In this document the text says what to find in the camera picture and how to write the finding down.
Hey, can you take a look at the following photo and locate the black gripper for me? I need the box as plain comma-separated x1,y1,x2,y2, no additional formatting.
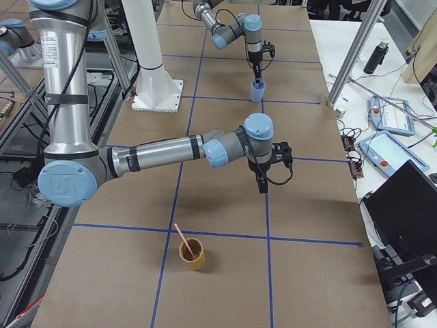
247,51,264,83
248,161,271,193

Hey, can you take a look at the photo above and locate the blue cup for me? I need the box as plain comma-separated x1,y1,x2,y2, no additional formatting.
251,81,266,103

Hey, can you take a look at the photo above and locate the pink chopstick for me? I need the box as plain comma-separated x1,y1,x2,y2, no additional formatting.
173,223,195,260

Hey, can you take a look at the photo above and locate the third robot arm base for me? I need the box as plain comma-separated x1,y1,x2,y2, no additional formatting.
1,18,43,68

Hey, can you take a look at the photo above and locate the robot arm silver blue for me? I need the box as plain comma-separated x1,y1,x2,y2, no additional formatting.
27,1,275,207
193,1,268,86

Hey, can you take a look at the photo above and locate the yellow cup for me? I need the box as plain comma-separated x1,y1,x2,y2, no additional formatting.
178,238,206,271

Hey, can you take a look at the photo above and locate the small metal cylinder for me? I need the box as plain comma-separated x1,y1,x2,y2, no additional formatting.
335,107,346,119

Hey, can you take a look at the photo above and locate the brown paper table cover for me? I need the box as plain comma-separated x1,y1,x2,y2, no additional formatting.
33,2,390,327

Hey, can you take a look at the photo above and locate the black water bottle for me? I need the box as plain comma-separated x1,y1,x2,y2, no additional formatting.
363,39,389,74

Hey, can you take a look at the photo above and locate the blue teach pendant near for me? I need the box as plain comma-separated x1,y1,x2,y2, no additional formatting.
358,131,429,177

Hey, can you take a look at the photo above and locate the blue teach pendant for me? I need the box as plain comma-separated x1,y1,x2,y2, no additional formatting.
358,131,429,177
369,96,415,136

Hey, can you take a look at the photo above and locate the blue teach pendant far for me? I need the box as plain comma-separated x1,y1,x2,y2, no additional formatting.
369,96,415,136

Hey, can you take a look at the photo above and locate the black laptop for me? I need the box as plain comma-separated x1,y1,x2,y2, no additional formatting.
364,160,436,258

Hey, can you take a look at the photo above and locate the reacher grabber stick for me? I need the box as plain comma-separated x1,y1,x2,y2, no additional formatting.
348,77,436,137

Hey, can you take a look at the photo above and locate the white pedestal column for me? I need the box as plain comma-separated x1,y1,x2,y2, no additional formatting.
122,0,184,113

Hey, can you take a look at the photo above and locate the aluminium frame post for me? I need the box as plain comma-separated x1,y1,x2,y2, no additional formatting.
326,0,387,107

